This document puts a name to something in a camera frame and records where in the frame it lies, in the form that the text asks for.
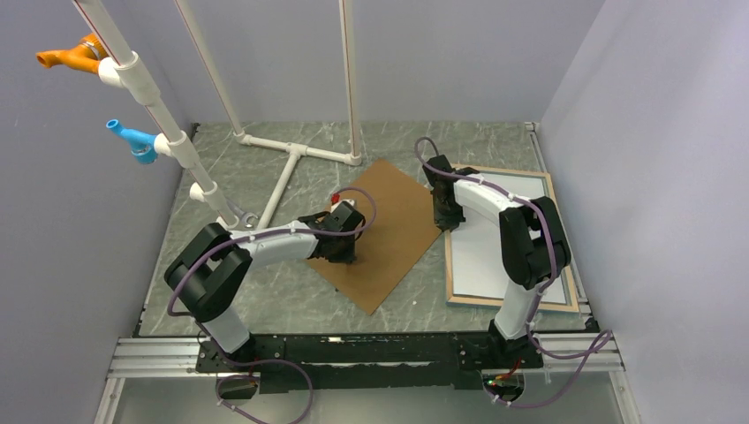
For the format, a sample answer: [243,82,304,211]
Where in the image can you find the wooden frame backing board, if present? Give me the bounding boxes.
[307,159,441,314]

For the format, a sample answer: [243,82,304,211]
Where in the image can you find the orange plastic hook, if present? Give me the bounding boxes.
[35,33,109,74]

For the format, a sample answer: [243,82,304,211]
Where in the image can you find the blue plastic hook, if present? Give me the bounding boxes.
[106,119,158,164]

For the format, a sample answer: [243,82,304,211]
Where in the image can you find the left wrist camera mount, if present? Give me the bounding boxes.
[329,193,357,213]

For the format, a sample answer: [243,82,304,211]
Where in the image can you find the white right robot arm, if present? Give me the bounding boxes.
[420,155,571,367]

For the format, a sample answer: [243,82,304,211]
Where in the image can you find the white PVC pipe rack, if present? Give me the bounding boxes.
[70,0,364,231]

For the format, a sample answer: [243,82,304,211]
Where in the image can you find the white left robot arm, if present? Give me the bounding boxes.
[163,201,370,371]

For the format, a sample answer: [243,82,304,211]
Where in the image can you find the grey metal wrench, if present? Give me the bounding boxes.
[226,199,259,229]

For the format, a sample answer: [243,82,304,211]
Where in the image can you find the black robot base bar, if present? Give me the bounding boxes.
[195,330,543,394]

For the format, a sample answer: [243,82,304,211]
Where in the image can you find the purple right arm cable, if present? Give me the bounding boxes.
[413,136,615,410]

